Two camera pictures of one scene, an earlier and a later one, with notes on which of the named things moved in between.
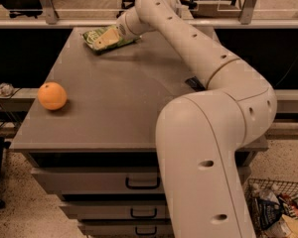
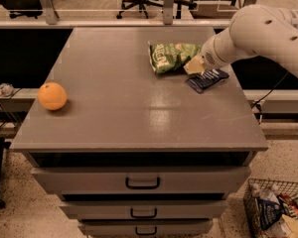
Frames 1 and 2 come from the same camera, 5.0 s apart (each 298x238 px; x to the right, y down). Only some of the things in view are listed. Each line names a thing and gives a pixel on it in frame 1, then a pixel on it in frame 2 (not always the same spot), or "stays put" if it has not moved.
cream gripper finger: (109, 38) -> (195, 65)
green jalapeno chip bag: (90, 37) -> (168, 58)
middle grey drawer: (115, 209) stays put
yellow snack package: (287, 227) stays put
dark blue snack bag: (268, 212) stays put
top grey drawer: (101, 179) stays put
